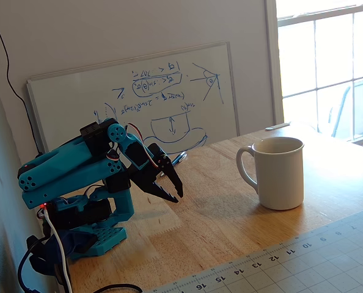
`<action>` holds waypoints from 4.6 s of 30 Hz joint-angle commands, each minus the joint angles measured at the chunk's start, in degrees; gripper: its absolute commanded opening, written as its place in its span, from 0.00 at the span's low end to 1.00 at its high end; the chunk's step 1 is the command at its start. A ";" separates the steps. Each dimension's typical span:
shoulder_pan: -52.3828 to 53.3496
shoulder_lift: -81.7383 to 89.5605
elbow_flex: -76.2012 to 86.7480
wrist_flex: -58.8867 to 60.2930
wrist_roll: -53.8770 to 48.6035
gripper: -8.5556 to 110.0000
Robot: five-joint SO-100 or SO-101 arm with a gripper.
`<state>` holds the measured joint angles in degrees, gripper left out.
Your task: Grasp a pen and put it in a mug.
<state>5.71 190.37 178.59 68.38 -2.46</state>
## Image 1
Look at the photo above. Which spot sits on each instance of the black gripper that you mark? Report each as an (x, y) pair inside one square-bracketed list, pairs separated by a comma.
[(156, 176)]

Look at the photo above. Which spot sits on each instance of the black pen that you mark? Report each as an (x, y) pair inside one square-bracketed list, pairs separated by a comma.
[(180, 157)]

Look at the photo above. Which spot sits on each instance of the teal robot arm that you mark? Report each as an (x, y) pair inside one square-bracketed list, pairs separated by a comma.
[(62, 161)]

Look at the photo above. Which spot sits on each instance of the white ceramic mug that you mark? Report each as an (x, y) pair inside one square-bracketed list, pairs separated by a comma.
[(279, 177)]

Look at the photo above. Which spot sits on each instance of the dark blue table clamp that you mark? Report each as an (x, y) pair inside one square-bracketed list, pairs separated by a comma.
[(74, 241)]

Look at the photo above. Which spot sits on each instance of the whiteboard with blue writing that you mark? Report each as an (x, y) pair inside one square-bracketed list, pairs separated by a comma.
[(77, 91)]

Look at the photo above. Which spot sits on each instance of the grey gridded cutting mat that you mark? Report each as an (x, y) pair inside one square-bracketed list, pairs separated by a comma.
[(322, 262)]

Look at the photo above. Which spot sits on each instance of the white framed window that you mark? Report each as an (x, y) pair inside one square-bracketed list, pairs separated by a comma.
[(331, 52)]

